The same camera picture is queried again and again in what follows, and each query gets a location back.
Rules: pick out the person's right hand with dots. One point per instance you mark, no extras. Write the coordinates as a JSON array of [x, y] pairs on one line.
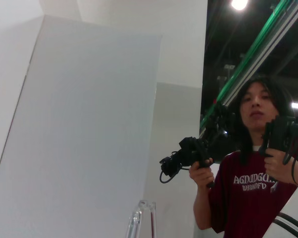
[[201, 176]]

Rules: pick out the person in maroon shirt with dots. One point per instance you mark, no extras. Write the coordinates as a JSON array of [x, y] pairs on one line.
[[243, 198]]

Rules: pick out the person's left hand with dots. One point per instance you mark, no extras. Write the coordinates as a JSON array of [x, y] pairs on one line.
[[280, 166]]

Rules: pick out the green and aluminium ceiling beam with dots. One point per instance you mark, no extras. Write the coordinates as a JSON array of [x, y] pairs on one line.
[[263, 42]]

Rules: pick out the person's right forearm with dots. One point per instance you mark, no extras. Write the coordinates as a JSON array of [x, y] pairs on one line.
[[202, 210]]

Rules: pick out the clear plastic glasses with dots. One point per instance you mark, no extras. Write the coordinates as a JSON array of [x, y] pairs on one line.
[[135, 223]]

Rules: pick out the black equipment rig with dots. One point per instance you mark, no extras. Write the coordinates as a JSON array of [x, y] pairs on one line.
[[221, 138]]

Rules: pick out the round ceiling lamp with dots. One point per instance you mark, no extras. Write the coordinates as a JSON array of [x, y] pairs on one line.
[[239, 3]]

